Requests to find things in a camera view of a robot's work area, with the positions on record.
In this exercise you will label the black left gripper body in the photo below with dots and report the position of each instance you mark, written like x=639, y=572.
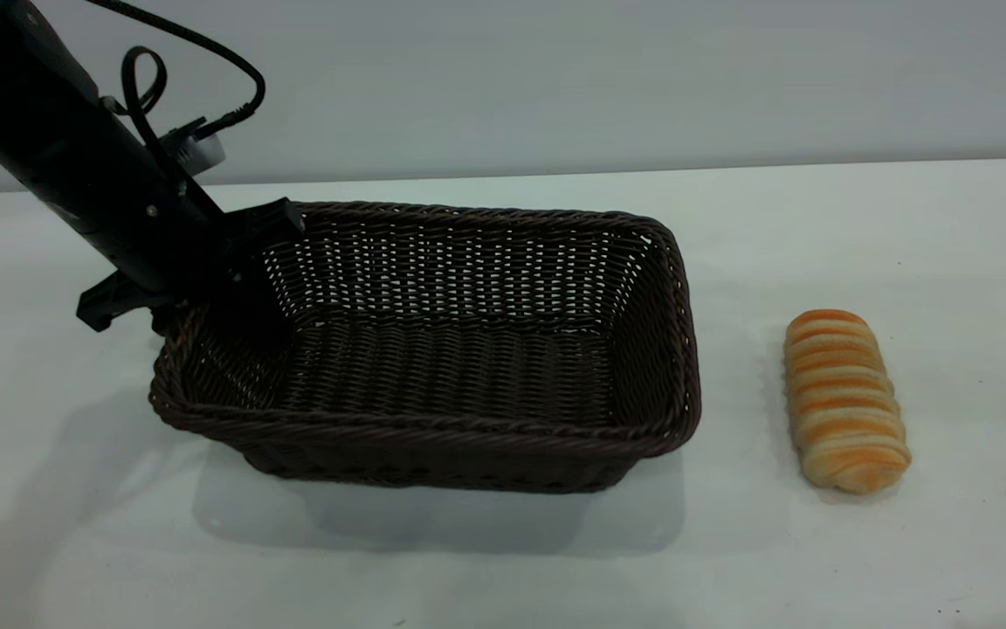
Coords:
x=145, y=227

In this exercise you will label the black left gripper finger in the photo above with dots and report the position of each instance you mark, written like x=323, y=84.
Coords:
x=168, y=318
x=258, y=301

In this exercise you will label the dark brown wicker basket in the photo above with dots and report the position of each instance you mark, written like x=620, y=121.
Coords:
x=468, y=437

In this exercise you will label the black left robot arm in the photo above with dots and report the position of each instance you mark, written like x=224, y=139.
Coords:
x=14, y=79

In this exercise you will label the orange striped bread roll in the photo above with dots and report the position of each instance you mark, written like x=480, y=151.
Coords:
x=844, y=402

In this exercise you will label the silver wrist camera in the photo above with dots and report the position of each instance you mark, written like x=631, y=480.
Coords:
x=199, y=150

